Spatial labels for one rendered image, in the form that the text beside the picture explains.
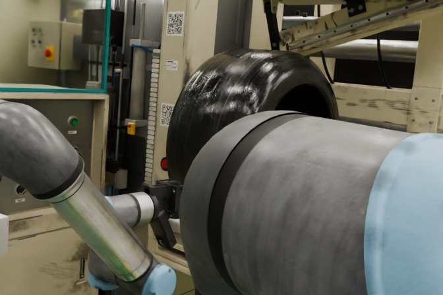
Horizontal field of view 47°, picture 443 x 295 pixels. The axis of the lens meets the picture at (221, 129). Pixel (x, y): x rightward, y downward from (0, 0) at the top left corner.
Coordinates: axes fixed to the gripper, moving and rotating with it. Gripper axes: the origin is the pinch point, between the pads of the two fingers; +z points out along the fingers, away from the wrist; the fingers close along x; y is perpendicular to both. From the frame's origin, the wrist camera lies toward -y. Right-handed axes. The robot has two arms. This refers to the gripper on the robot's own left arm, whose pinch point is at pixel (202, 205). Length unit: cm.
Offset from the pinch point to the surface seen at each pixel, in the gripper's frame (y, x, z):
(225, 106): 26.1, -4.1, 0.3
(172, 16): 51, 34, 16
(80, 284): -39, 51, 0
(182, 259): -21.2, 14.4, 9.9
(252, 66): 36.8, -4.7, 8.9
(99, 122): 15, 53, 6
